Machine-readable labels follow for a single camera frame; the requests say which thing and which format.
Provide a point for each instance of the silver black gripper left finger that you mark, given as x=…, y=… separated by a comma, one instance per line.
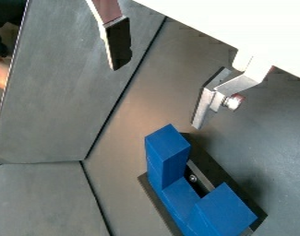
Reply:
x=114, y=29

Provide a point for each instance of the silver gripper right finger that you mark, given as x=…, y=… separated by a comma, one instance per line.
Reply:
x=221, y=93

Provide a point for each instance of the blue U-shaped block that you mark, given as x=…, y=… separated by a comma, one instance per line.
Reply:
x=219, y=214

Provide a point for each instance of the black angle fixture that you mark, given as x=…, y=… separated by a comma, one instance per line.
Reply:
x=204, y=174

